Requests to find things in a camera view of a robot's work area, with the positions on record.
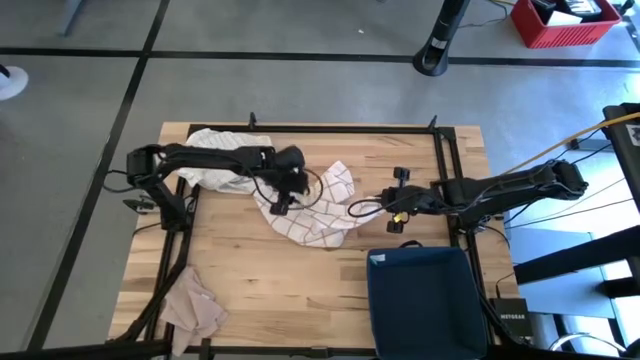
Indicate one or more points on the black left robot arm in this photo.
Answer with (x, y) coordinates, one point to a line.
(210, 157)

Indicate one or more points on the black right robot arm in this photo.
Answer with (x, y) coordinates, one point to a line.
(500, 192)

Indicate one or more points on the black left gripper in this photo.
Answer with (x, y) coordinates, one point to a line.
(295, 182)

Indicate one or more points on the white box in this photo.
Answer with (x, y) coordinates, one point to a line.
(564, 19)

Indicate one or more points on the black metal stand beams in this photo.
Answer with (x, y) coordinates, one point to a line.
(575, 257)

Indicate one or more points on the black stand base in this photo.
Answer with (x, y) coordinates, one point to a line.
(440, 40)

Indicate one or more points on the black metal table frame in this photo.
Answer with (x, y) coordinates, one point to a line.
(350, 129)

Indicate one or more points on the red plastic crate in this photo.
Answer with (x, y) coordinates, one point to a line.
(565, 36)

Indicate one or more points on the white round floor base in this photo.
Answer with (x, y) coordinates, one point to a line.
(12, 82)

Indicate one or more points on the white towel thin grey lines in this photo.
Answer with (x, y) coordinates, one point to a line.
(220, 139)

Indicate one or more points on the black Netgear network switch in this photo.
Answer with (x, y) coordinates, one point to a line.
(512, 317)

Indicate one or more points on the grey table leg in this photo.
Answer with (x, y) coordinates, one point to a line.
(70, 17)

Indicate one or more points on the black table clamp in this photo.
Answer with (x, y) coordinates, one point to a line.
(140, 204)

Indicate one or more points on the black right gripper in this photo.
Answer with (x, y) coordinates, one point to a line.
(412, 197)

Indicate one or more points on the white towel red check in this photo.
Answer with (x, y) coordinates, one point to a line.
(330, 220)

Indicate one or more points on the navy fabric basket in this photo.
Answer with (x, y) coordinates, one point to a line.
(425, 305)

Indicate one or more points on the black equipment cart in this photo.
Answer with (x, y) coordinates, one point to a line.
(627, 150)

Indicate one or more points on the plain beige towel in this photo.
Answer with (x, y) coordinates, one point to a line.
(192, 310)

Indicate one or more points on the grey power strip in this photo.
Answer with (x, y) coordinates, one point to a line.
(592, 145)

